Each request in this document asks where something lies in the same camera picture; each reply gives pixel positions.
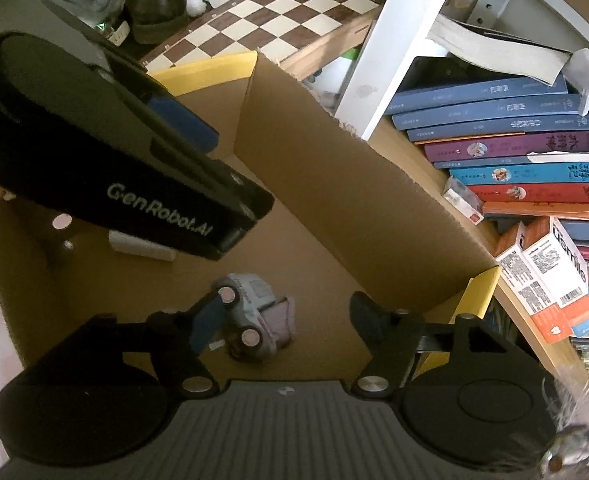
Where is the thick open book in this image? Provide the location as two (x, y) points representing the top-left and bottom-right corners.
(427, 15), (573, 87)

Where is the brown cardboard box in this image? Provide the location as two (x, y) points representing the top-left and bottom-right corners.
(0, 52), (502, 396)

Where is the small white red card box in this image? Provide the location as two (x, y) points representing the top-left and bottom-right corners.
(441, 177), (485, 225)

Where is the wooden chessboard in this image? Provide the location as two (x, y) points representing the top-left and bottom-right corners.
(142, 0), (382, 81)

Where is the stack of colourful books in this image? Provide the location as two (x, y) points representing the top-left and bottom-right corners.
(384, 57), (589, 386)

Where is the curved wooden shelf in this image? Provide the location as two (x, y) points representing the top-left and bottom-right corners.
(359, 117), (589, 391)

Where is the grey plush toy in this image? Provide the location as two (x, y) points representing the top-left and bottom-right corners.
(539, 365), (589, 480)

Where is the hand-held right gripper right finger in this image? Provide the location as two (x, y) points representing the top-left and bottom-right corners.
(349, 291), (505, 402)

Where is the dark brown shoe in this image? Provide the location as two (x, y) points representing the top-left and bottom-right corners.
(124, 0), (191, 46)

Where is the white rectangular block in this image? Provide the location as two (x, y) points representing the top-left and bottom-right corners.
(108, 230), (178, 263)

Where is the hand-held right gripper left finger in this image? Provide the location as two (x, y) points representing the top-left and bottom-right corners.
(82, 285), (240, 397)

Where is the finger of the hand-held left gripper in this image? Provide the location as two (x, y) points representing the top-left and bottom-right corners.
(92, 52), (221, 157)
(152, 132), (276, 222)

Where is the white pink toy car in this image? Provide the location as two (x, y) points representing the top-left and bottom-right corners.
(212, 273), (296, 364)

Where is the orange white toothpaste box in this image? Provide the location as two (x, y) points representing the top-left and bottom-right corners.
(493, 215), (589, 345)

